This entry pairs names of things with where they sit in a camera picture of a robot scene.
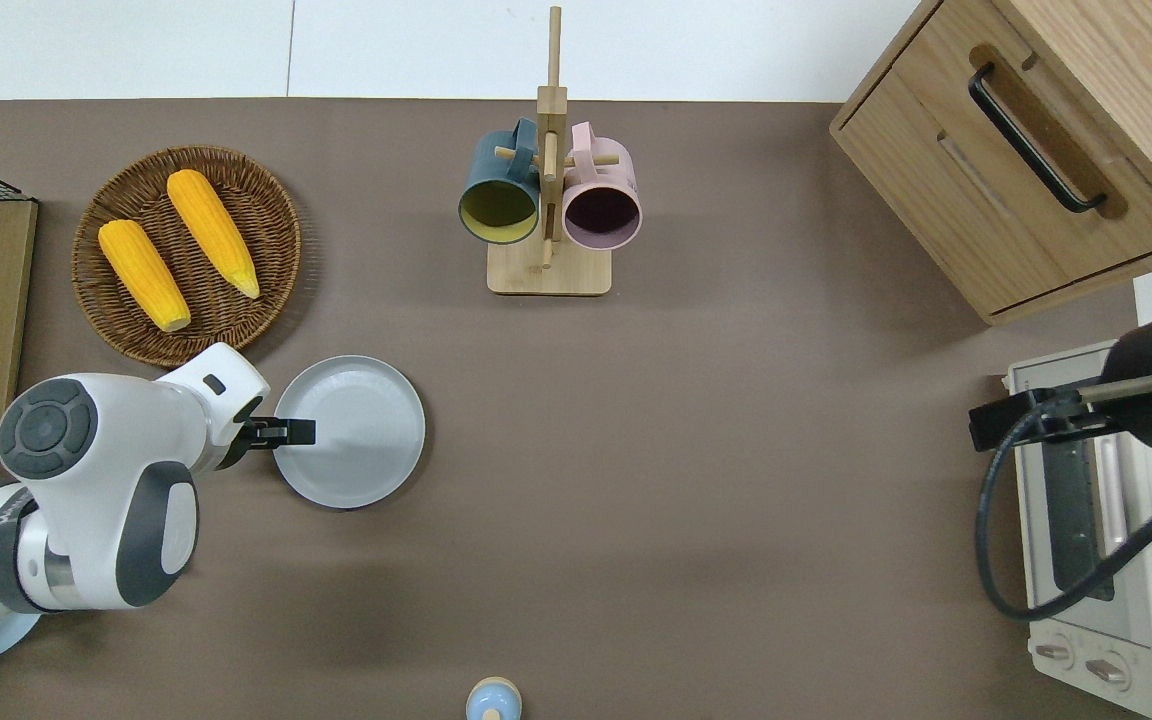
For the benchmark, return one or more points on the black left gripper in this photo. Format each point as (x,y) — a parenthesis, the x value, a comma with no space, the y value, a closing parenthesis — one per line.
(258,432)

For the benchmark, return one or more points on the dark teal mug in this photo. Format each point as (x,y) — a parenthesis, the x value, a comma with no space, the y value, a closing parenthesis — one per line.
(486,170)

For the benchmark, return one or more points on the wooden mug rack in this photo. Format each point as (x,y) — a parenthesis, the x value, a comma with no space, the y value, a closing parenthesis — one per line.
(548,275)

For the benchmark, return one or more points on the yellow corn cob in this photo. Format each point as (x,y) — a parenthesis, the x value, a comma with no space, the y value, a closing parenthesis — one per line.
(211,230)
(141,272)

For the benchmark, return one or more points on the brown wicker tray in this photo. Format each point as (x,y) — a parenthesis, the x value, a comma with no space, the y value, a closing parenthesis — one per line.
(256,230)

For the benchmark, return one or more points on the wooden drawer cabinet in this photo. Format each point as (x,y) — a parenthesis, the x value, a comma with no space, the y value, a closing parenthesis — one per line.
(1136,60)

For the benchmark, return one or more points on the pink mug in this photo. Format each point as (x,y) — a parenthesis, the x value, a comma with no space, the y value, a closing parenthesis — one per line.
(616,175)

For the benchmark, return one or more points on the brown table mat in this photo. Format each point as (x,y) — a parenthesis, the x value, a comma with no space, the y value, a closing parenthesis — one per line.
(736,450)

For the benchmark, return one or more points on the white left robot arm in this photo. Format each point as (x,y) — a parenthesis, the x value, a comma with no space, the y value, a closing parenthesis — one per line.
(86,500)

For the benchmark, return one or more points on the gray round plate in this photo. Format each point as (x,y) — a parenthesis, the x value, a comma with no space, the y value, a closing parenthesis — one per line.
(366,440)

